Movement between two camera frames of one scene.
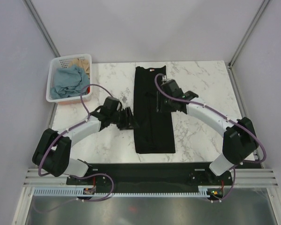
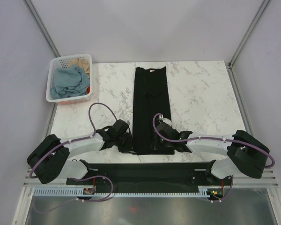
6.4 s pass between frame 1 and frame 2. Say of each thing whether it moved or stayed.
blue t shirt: stayed
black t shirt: stayed
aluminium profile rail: stayed
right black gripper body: moved
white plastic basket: stayed
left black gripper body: moved
